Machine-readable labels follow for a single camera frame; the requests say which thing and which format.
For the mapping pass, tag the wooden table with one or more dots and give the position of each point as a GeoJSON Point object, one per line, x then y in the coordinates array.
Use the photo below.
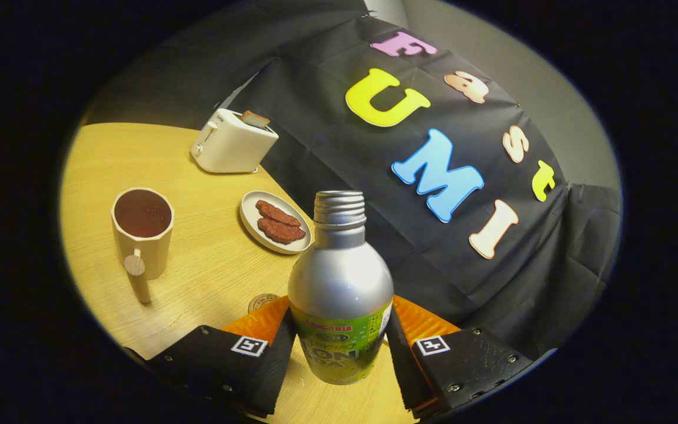
{"type": "Point", "coordinates": [209, 277]}

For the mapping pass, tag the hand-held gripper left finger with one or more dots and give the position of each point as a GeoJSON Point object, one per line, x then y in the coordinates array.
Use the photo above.
{"type": "Point", "coordinates": [277, 365]}

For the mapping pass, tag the white oval plate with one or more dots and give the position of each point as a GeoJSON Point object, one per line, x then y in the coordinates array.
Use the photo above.
{"type": "Point", "coordinates": [251, 212]}

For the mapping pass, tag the brown meat slice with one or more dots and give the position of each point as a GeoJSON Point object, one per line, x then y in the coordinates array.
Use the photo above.
{"type": "Point", "coordinates": [277, 213]}
{"type": "Point", "coordinates": [280, 231]}

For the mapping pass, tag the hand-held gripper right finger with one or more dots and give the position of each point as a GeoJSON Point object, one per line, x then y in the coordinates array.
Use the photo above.
{"type": "Point", "coordinates": [401, 365]}

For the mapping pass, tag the round wooden coaster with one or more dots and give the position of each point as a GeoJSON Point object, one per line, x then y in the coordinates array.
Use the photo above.
{"type": "Point", "coordinates": [261, 302]}

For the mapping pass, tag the silver bottle with green label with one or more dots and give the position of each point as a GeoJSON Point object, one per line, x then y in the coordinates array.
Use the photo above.
{"type": "Point", "coordinates": [339, 277]}

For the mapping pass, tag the slice of toast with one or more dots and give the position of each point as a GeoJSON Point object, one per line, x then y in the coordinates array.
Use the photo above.
{"type": "Point", "coordinates": [255, 119]}

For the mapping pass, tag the white toaster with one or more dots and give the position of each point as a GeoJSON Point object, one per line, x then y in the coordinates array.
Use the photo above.
{"type": "Point", "coordinates": [230, 147]}

